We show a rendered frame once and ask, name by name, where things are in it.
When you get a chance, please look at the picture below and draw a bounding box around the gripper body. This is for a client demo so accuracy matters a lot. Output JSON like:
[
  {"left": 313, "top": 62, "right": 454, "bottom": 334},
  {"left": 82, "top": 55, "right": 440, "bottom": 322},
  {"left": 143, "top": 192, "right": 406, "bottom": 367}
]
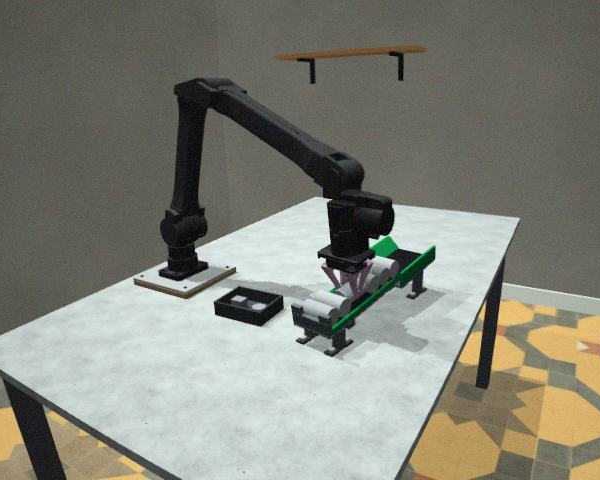
[{"left": 317, "top": 228, "right": 375, "bottom": 275}]

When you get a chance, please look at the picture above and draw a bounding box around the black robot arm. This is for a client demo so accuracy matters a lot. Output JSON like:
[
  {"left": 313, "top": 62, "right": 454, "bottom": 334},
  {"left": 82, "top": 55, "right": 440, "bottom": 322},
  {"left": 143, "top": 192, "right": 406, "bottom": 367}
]
[{"left": 158, "top": 78, "right": 395, "bottom": 281}]

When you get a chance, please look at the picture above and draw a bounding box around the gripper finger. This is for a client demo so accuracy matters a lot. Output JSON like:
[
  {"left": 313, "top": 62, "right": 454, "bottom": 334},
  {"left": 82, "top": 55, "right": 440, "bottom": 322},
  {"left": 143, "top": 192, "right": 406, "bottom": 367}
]
[
  {"left": 321, "top": 261, "right": 346, "bottom": 289},
  {"left": 346, "top": 260, "right": 373, "bottom": 298}
]

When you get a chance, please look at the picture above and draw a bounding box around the white cylinder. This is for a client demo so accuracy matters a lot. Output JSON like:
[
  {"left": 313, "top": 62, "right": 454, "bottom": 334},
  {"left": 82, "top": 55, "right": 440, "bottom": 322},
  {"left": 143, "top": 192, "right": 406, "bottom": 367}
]
[
  {"left": 370, "top": 256, "right": 399, "bottom": 278},
  {"left": 302, "top": 299, "right": 339, "bottom": 327},
  {"left": 314, "top": 290, "right": 351, "bottom": 318}
]

